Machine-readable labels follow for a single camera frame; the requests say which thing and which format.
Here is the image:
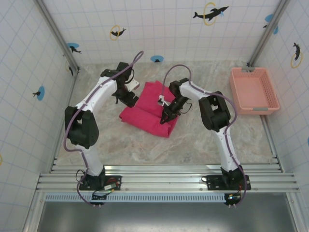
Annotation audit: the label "large dolphin yellow ring sticker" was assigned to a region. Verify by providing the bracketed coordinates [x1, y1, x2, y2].
[203, 1, 229, 27]

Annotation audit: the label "black connector box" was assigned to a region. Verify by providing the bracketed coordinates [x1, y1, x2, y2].
[224, 192, 242, 206]
[91, 192, 107, 206]

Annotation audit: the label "aluminium corner post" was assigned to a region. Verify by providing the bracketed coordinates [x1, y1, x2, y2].
[35, 0, 81, 72]
[248, 0, 291, 66]

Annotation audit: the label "black whale sticker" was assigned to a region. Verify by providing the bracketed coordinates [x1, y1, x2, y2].
[192, 11, 216, 22]

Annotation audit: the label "pink plastic basket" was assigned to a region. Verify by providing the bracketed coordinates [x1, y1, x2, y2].
[229, 67, 281, 116]

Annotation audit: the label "seal blue oval sticker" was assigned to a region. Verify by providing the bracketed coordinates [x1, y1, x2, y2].
[32, 86, 46, 101]

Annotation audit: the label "shark blue oval sticker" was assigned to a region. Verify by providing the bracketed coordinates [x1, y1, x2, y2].
[67, 43, 82, 54]

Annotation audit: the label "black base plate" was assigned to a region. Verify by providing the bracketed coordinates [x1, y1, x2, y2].
[78, 174, 123, 192]
[206, 174, 252, 192]

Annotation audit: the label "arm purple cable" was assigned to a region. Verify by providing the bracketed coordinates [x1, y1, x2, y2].
[162, 64, 248, 206]
[62, 50, 145, 206]

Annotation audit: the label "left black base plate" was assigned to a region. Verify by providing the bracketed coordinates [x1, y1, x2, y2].
[78, 174, 123, 192]

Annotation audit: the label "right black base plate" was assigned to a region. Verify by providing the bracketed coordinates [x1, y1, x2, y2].
[206, 174, 252, 192]

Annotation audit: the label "pink long pants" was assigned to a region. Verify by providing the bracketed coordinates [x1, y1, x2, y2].
[119, 81, 179, 139]

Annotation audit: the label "white slotted cable duct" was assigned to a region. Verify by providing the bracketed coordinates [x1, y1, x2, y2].
[44, 194, 227, 203]

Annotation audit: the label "grey steel sheet panel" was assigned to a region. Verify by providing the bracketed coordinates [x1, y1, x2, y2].
[36, 202, 297, 232]

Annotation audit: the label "small dolphin yellow ring sticker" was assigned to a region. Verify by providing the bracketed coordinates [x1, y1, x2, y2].
[110, 24, 127, 41]

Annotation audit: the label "left black connector box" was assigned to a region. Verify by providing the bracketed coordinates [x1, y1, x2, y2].
[91, 192, 107, 206]

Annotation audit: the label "aluminium rail beam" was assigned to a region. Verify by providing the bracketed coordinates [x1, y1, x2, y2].
[35, 163, 300, 194]

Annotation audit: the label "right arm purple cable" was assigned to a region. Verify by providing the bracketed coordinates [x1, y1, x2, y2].
[162, 64, 248, 206]

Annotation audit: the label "seahorse yellow ring sticker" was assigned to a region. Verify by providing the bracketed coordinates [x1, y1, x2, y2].
[290, 42, 304, 69]

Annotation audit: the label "right black connector box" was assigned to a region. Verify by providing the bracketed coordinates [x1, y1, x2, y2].
[224, 192, 242, 206]

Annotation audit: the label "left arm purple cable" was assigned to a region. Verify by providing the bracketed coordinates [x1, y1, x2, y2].
[62, 50, 145, 206]

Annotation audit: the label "aluminium side rail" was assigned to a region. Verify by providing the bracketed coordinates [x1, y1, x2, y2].
[261, 116, 284, 173]

